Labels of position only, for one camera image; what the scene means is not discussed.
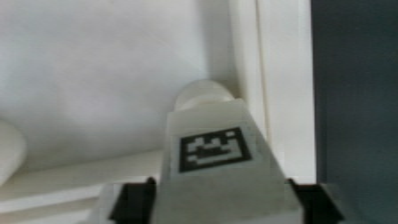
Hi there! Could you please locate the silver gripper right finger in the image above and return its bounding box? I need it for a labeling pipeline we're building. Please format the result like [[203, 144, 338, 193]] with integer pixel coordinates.
[[289, 179, 345, 224]]

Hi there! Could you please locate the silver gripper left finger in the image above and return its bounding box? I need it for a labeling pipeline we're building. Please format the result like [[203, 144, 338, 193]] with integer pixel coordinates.
[[100, 177, 157, 224]]

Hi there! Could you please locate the white leg tagged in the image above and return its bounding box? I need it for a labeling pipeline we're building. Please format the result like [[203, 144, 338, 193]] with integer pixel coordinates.
[[152, 80, 305, 224]]

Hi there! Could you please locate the white U-shaped fence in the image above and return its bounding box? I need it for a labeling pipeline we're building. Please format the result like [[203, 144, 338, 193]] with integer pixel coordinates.
[[258, 0, 317, 184]]

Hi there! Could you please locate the white square tabletop part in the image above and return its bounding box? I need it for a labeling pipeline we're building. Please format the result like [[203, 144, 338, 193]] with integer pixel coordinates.
[[0, 0, 257, 224]]

